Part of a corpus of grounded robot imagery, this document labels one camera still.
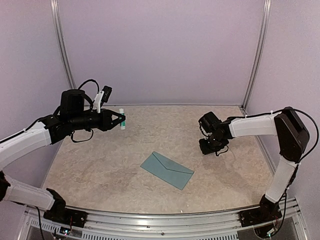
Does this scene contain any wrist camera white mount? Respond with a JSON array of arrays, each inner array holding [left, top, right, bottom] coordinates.
[[199, 123, 209, 139], [92, 85, 112, 113]]

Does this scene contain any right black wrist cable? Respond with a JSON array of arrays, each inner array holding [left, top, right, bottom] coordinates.
[[214, 146, 230, 158]]

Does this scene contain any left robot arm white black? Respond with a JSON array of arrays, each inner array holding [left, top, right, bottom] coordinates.
[[0, 86, 126, 223]]

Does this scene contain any teal paper envelope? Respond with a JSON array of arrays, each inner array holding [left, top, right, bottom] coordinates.
[[140, 151, 194, 191]]

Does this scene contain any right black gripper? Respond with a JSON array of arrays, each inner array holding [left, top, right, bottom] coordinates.
[[199, 133, 225, 155]]

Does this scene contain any right aluminium frame post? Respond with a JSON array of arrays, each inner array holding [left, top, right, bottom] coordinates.
[[241, 0, 272, 112]]

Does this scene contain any front aluminium rail base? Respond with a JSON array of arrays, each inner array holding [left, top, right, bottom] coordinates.
[[14, 197, 311, 240]]

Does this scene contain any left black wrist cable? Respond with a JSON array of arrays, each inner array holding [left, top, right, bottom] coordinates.
[[77, 79, 100, 106]]

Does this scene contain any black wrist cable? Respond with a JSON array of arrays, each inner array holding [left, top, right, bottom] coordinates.
[[77, 79, 100, 106], [214, 146, 230, 158]]

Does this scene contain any left aluminium frame post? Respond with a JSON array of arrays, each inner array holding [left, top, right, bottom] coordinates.
[[50, 0, 77, 89]]

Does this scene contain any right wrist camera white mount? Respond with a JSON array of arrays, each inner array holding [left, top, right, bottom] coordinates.
[[199, 123, 209, 139]]

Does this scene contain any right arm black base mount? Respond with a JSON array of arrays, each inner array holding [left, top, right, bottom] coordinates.
[[239, 195, 282, 227]]

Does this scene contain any small green white glue stick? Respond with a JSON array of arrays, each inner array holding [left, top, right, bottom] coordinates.
[[119, 108, 126, 130]]

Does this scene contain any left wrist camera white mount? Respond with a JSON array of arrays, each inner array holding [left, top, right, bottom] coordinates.
[[92, 85, 112, 113]]

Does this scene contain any aluminium frame post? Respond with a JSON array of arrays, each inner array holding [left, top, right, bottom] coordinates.
[[50, 0, 77, 89], [241, 0, 272, 112]]

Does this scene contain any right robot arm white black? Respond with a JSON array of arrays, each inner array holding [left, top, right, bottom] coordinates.
[[198, 106, 318, 222]]

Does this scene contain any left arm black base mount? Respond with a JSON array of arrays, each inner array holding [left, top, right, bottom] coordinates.
[[43, 199, 88, 228]]

